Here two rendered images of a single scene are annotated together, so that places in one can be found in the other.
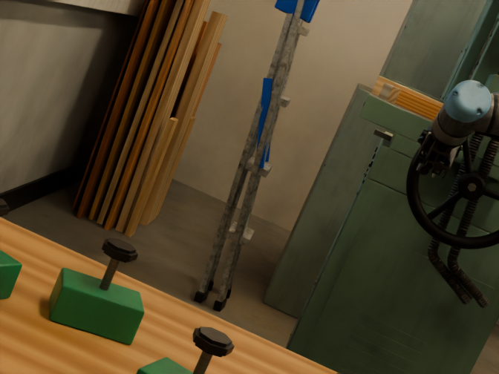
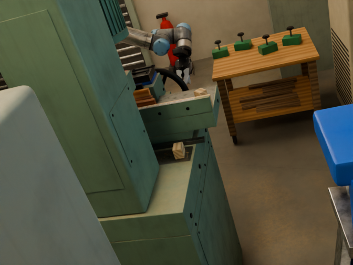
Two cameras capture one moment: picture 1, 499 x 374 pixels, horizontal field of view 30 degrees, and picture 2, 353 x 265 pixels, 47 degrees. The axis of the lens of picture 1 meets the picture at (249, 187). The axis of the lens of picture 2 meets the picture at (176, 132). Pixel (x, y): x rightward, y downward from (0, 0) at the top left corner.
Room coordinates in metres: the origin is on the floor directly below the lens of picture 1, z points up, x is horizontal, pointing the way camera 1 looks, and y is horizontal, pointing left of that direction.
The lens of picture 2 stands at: (3.71, -0.08, 1.52)
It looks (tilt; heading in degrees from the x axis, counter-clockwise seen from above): 29 degrees down; 192
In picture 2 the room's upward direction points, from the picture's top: 18 degrees counter-clockwise
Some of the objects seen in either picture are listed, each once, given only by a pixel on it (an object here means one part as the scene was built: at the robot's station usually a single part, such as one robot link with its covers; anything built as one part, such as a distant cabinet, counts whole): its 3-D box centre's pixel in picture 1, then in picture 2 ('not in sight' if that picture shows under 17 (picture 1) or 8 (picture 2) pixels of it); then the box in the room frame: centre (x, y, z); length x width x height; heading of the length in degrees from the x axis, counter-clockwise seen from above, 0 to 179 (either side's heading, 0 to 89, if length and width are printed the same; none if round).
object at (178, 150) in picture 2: not in sight; (178, 150); (2.59, -0.34, 0.82); 0.04 x 0.03 x 0.04; 178
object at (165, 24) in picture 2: not in sight; (170, 41); (-0.42, -0.73, 0.30); 0.19 x 0.18 x 0.60; 177
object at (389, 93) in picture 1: (389, 93); (201, 95); (2.42, -0.23, 0.92); 0.04 x 0.03 x 0.04; 37
